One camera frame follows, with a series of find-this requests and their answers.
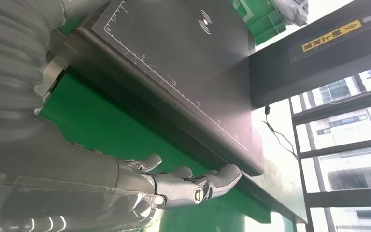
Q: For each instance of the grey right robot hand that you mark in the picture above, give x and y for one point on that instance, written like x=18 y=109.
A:
x=60 y=173

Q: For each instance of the green conveyor belt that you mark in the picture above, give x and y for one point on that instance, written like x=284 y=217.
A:
x=102 y=121

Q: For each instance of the green plastic crate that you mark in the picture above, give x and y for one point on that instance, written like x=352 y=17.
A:
x=262 y=22

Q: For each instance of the black scanner column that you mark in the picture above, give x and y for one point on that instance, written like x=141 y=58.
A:
x=300 y=73

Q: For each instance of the black yellow column label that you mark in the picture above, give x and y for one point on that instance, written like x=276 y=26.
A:
x=331 y=36

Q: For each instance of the aluminium conveyor side rail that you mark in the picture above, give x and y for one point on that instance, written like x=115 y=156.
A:
x=49 y=75

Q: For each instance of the black scanner base plate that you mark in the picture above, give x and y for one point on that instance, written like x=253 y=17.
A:
x=185 y=64

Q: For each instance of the black window frame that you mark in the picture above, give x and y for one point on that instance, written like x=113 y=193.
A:
x=342 y=147

